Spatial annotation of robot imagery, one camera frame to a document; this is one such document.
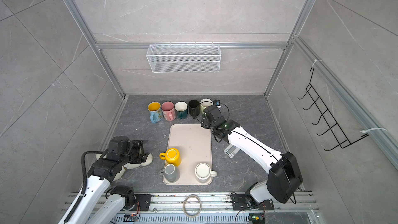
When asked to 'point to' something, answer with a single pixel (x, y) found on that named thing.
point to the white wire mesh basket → (202, 57)
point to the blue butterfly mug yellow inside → (155, 110)
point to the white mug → (203, 171)
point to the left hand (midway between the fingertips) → (150, 139)
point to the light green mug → (205, 102)
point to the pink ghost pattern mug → (168, 110)
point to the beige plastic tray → (193, 141)
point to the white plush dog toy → (146, 161)
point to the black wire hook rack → (343, 141)
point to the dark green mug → (181, 108)
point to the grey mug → (172, 173)
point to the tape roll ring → (183, 205)
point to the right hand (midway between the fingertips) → (208, 117)
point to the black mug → (194, 108)
